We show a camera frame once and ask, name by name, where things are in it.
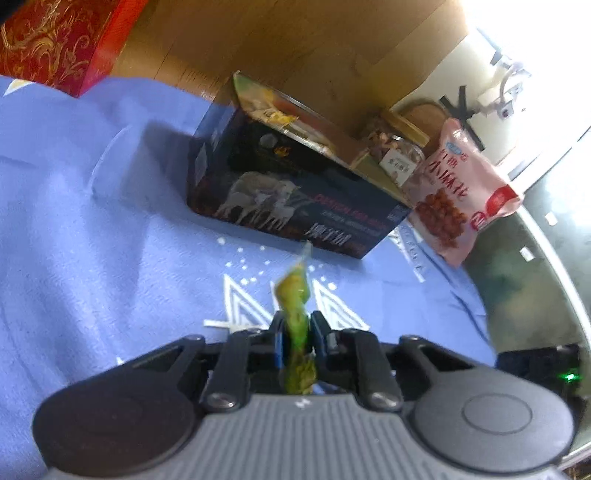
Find white wall plug with cable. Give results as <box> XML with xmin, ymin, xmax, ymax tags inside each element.
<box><xmin>478</xmin><ymin>62</ymin><xmax>529</xmax><ymax>116</ymax></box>

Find gold foil packets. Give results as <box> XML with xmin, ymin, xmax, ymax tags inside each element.
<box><xmin>252</xmin><ymin>107</ymin><xmax>297</xmax><ymax>129</ymax></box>

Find round wooden board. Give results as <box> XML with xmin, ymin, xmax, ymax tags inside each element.
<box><xmin>390</xmin><ymin>99</ymin><xmax>446</xmax><ymax>144</ymax></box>

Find clear nut jar gold lid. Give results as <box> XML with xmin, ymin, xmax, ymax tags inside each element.
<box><xmin>351</xmin><ymin>111</ymin><xmax>428</xmax><ymax>188</ymax></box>

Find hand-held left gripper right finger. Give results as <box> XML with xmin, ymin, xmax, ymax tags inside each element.
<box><xmin>309</xmin><ymin>310</ymin><xmax>476</xmax><ymax>413</ymax></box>

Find red gold gift box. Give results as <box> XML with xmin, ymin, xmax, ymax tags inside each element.
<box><xmin>0</xmin><ymin>0</ymin><xmax>151</xmax><ymax>97</ymax></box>

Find blue cloth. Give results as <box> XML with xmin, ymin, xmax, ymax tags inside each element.
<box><xmin>0</xmin><ymin>74</ymin><xmax>497</xmax><ymax>480</ymax></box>

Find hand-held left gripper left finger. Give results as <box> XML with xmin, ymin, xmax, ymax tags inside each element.
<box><xmin>117</xmin><ymin>310</ymin><xmax>286</xmax><ymax>413</ymax></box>

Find black sheep print tin box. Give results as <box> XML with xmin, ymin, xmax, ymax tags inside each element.
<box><xmin>187</xmin><ymin>70</ymin><xmax>414</xmax><ymax>260</ymax></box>

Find light green snack packet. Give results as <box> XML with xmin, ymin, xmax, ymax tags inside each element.
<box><xmin>274</xmin><ymin>240</ymin><xmax>319</xmax><ymax>395</ymax></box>

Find pink snack bag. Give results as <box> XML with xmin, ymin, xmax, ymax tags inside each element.
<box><xmin>409</xmin><ymin>117</ymin><xmax>522</xmax><ymax>269</ymax></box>

